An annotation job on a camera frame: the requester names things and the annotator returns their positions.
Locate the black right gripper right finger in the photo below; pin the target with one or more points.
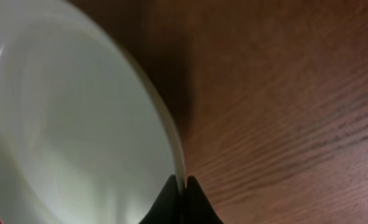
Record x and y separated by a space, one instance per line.
197 208

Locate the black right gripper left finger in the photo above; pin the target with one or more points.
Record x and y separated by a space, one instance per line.
166 209

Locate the white cream plate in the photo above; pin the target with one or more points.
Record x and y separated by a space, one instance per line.
84 135

